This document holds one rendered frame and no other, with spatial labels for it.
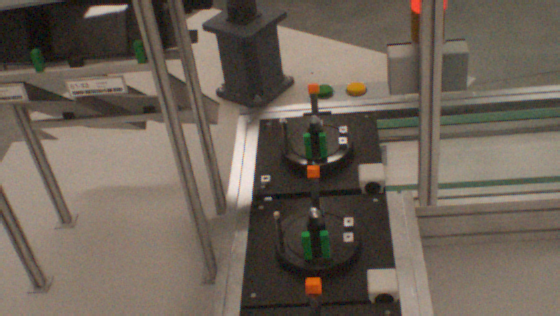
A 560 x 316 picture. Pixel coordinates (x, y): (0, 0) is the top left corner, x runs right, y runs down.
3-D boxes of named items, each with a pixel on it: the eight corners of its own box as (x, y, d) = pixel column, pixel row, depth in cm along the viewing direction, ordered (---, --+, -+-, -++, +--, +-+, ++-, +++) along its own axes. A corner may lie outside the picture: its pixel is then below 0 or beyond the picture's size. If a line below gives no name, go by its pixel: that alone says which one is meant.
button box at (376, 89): (310, 108, 156) (308, 85, 153) (403, 101, 154) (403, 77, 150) (310, 126, 151) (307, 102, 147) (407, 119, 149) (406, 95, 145)
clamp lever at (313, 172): (310, 208, 115) (307, 165, 113) (322, 207, 115) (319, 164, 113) (310, 216, 112) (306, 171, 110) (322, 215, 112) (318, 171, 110)
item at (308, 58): (208, 15, 217) (207, 6, 215) (475, 87, 168) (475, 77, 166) (24, 129, 176) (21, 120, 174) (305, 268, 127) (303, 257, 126)
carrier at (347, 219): (252, 209, 124) (242, 154, 116) (386, 200, 122) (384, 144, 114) (241, 315, 105) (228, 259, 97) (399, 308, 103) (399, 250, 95)
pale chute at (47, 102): (88, 128, 144) (90, 107, 145) (146, 130, 141) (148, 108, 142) (6, 102, 117) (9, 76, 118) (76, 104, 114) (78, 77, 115)
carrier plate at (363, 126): (260, 126, 144) (259, 118, 143) (375, 118, 142) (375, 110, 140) (252, 203, 125) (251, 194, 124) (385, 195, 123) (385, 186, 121)
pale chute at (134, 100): (158, 122, 143) (160, 101, 143) (218, 124, 140) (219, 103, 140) (91, 95, 116) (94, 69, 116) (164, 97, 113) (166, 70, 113)
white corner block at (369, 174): (358, 180, 127) (357, 163, 124) (383, 179, 126) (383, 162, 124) (360, 197, 123) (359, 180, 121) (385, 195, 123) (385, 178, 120)
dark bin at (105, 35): (133, 42, 129) (130, 2, 128) (198, 42, 126) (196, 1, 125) (50, 56, 103) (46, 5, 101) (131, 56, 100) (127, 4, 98)
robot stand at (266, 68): (252, 68, 181) (240, -1, 169) (296, 82, 173) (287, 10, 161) (215, 95, 173) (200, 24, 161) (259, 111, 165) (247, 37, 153)
